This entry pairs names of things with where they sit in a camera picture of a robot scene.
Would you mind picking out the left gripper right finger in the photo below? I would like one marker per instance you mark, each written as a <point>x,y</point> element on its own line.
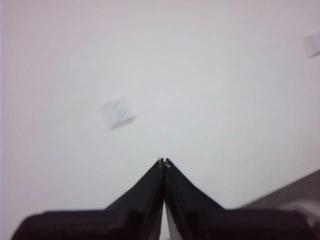
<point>237,225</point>

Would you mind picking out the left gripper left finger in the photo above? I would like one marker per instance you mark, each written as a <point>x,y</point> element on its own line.
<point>87,225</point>

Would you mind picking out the white wall socket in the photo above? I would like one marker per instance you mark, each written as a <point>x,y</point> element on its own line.
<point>118,112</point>

